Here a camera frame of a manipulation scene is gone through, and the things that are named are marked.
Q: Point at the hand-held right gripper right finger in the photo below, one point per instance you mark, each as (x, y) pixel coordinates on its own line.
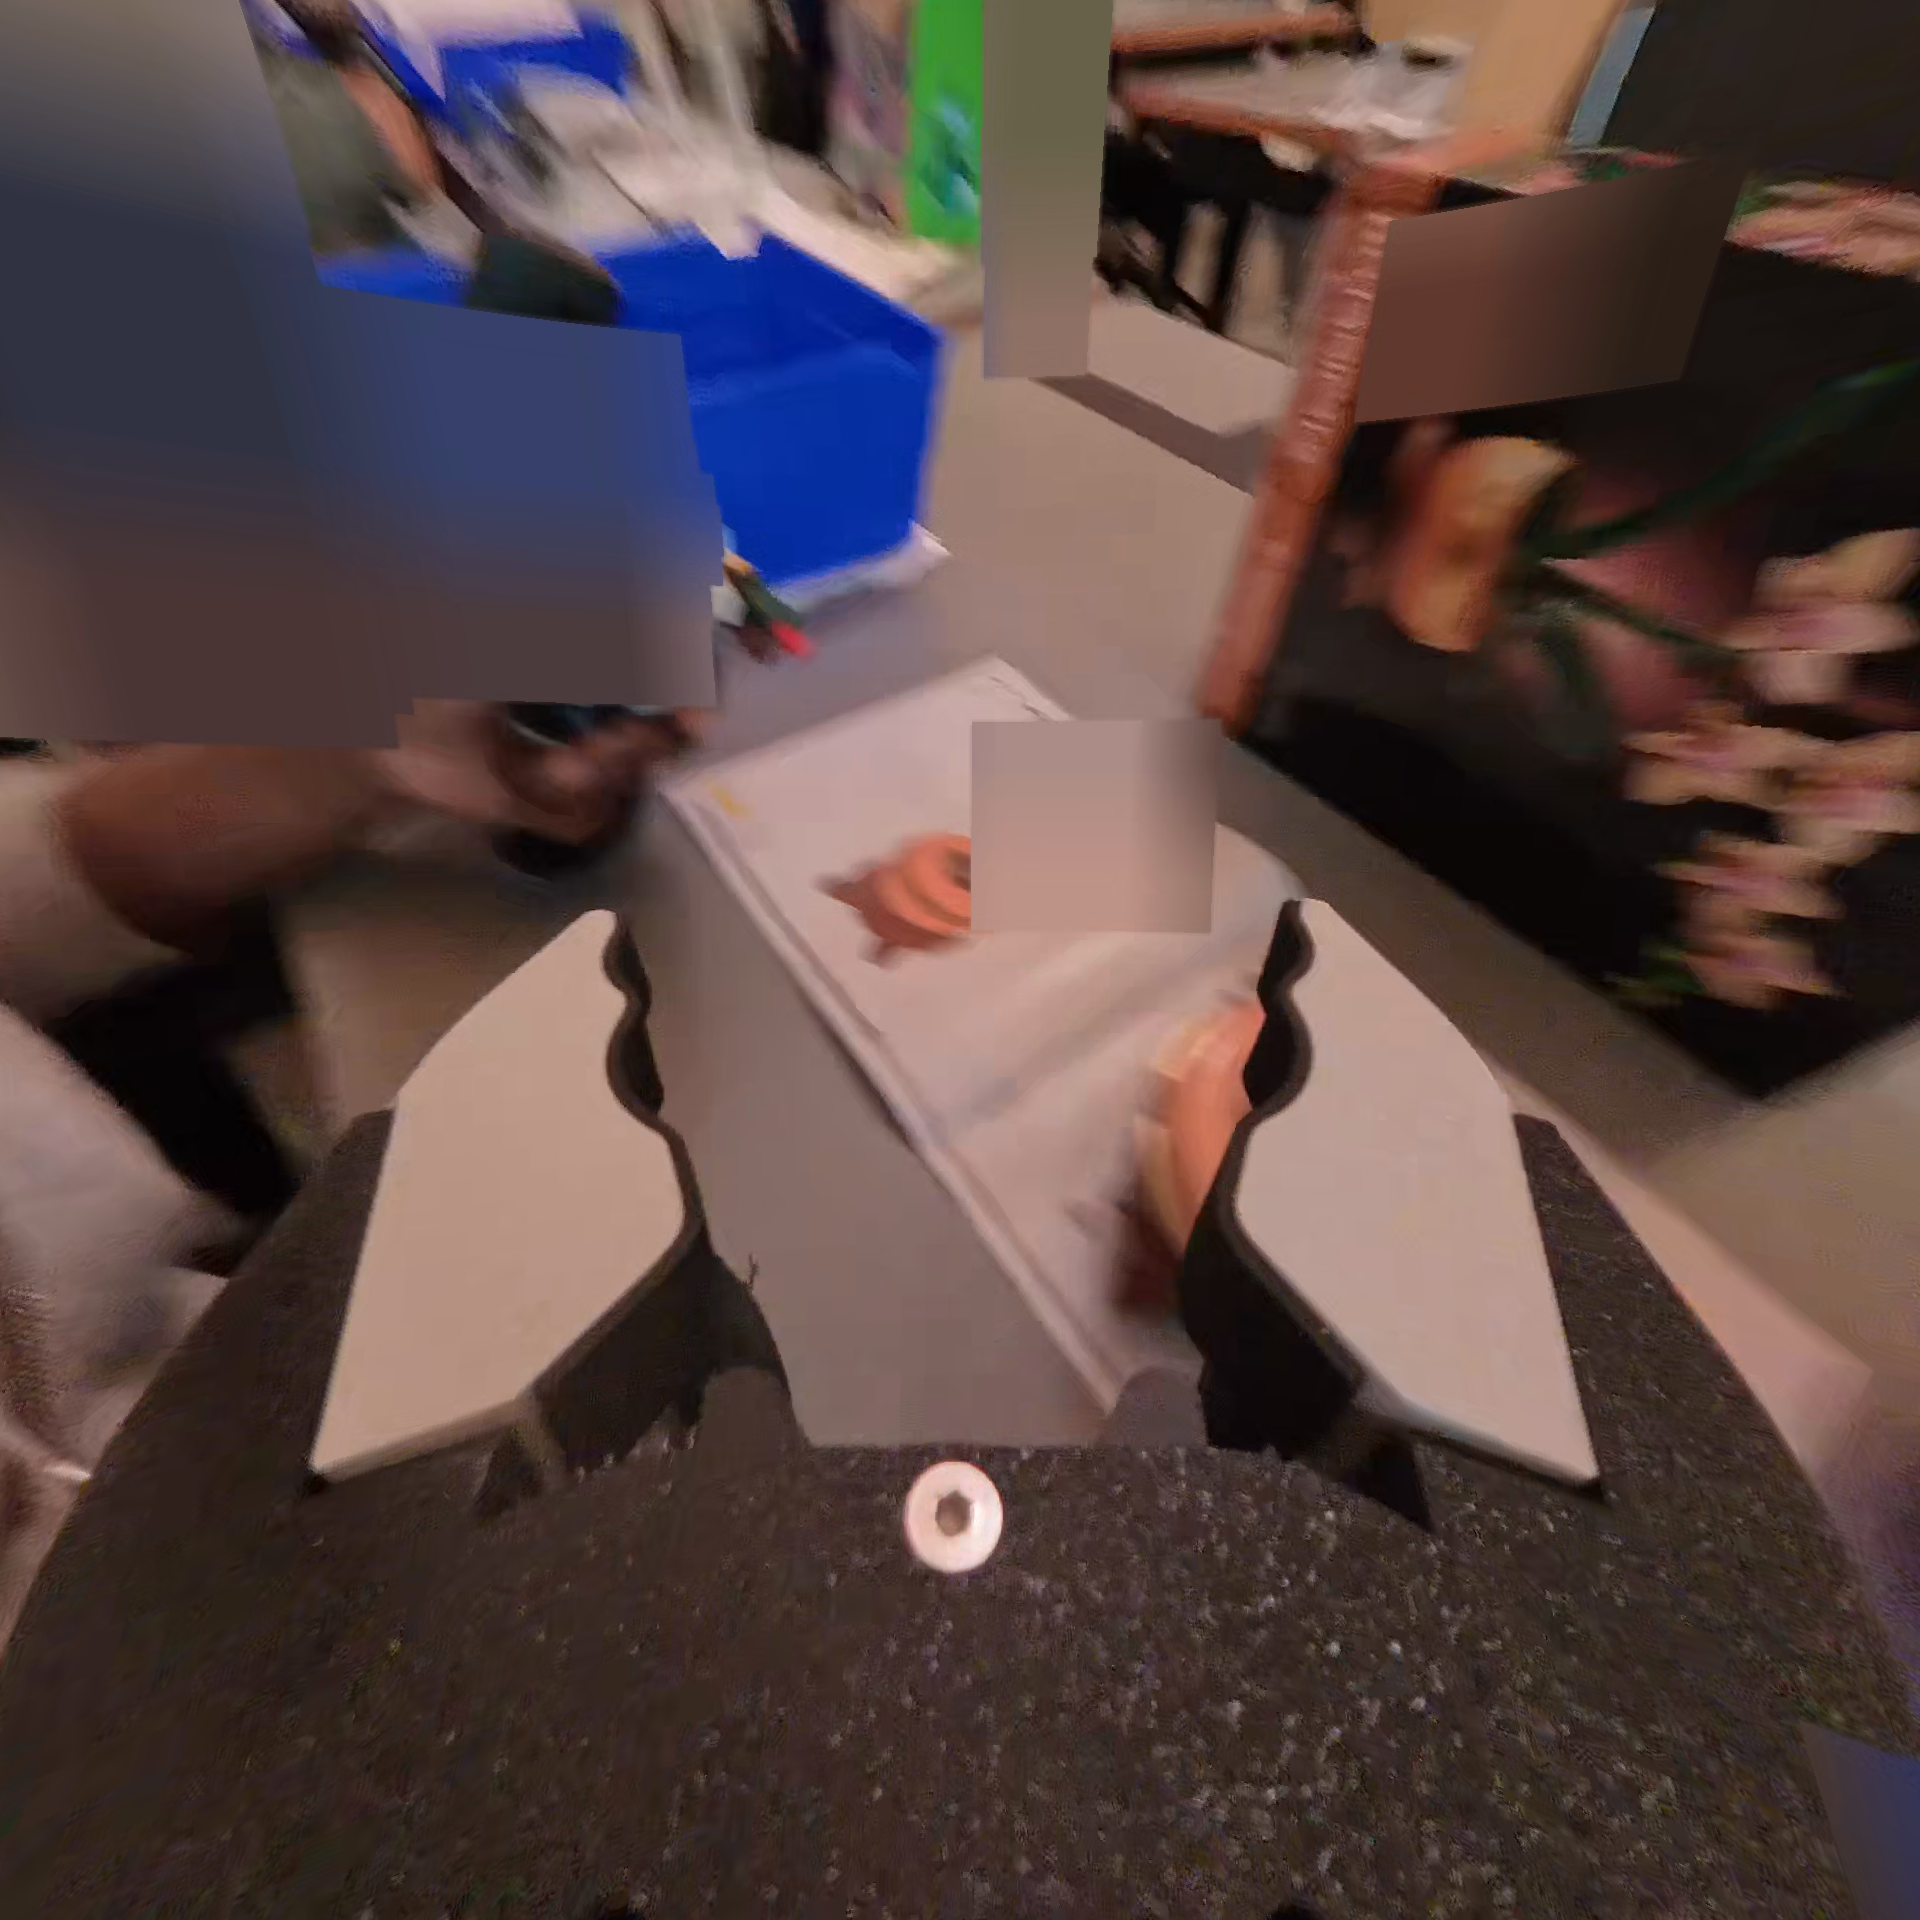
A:
(1412, 1200)

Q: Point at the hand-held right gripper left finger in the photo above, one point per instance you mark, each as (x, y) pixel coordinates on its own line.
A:
(494, 1200)

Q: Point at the green yellow brick stem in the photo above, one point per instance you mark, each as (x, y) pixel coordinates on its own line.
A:
(772, 609)

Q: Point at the person's left forearm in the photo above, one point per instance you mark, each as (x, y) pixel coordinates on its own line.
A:
(193, 848)

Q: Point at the grey desk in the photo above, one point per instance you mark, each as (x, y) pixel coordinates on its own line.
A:
(841, 1171)

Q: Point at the building instruction booklet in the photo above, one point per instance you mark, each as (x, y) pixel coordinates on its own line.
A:
(932, 1035)

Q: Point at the orchid building set box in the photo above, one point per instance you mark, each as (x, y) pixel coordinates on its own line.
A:
(1574, 673)

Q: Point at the white paper sheet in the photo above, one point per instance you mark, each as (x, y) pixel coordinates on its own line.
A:
(900, 561)

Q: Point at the large blue plastic bin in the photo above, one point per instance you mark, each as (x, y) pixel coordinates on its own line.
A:
(809, 420)

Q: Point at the wood edged office table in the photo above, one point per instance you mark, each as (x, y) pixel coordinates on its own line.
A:
(1244, 112)

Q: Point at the green building set box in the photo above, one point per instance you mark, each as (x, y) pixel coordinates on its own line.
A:
(943, 118)

